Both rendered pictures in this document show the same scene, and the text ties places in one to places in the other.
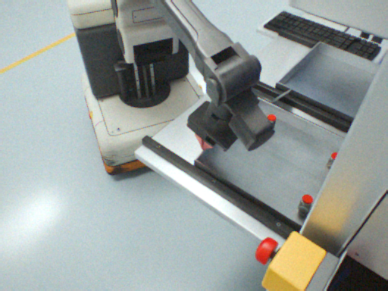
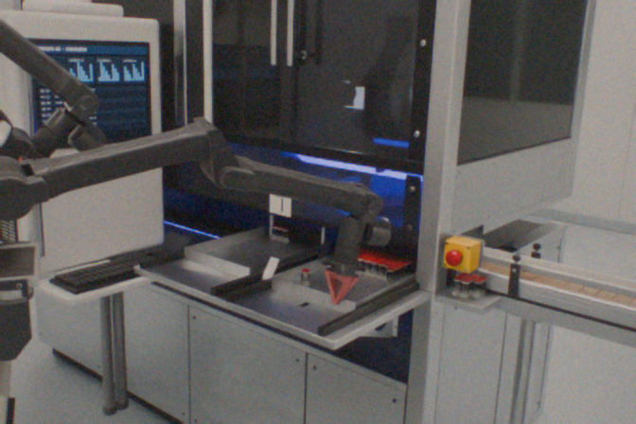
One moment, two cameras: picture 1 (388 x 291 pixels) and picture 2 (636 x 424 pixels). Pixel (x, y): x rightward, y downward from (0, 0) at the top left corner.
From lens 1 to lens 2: 1.53 m
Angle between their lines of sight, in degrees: 80
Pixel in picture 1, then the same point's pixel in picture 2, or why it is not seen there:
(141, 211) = not seen: outside the picture
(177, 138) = (313, 322)
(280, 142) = (320, 284)
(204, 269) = not seen: outside the picture
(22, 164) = not seen: outside the picture
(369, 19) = (125, 238)
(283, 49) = (174, 271)
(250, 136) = (386, 230)
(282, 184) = (365, 288)
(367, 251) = (455, 222)
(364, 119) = (448, 151)
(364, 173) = (450, 178)
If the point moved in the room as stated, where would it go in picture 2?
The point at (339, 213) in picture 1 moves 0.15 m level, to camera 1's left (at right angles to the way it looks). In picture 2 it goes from (447, 211) to (460, 227)
